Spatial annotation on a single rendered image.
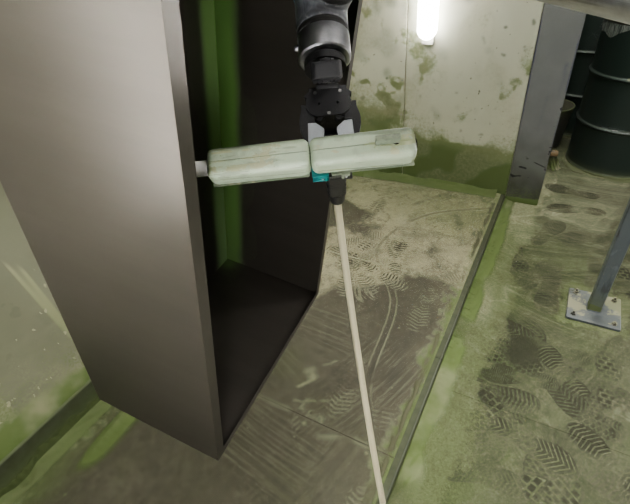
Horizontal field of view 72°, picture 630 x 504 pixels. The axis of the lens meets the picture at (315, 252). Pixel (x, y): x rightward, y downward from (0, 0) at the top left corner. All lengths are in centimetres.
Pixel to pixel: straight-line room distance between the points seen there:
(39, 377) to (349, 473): 111
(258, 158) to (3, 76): 32
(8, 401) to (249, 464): 82
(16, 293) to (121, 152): 132
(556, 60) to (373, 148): 198
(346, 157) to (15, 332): 143
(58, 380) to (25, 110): 130
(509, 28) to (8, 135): 224
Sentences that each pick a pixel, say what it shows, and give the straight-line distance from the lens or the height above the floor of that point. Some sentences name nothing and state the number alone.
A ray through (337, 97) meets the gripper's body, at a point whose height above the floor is 121.
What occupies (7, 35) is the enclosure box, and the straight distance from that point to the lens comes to 62.
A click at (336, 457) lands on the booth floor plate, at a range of 156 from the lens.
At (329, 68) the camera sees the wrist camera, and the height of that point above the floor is 127.
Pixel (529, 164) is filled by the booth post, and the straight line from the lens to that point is 275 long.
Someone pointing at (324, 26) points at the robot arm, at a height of 130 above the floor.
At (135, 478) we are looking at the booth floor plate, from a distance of 170.
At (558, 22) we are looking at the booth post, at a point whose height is 97.
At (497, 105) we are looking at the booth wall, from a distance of 264.
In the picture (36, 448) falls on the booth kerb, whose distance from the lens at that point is 186.
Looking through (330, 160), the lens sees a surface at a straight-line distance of 63.
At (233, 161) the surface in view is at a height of 117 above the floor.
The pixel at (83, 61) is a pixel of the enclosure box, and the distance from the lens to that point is 55.
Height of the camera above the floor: 143
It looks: 37 degrees down
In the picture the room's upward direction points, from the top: 7 degrees counter-clockwise
